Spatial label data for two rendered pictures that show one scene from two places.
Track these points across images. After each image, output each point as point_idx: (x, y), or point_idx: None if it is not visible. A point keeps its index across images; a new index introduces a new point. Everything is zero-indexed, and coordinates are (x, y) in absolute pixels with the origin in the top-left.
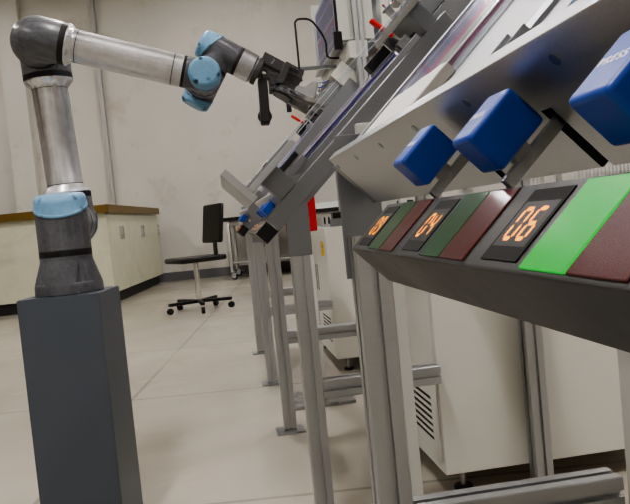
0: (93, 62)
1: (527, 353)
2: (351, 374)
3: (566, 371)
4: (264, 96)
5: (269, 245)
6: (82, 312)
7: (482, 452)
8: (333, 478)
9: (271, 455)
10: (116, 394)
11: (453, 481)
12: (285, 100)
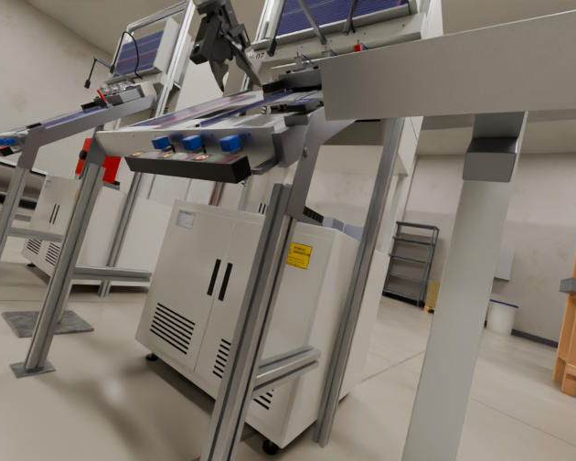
0: None
1: (349, 339)
2: (268, 362)
3: None
4: (212, 34)
5: (91, 178)
6: None
7: (303, 419)
8: (133, 455)
9: (19, 417)
10: None
11: (253, 438)
12: (218, 56)
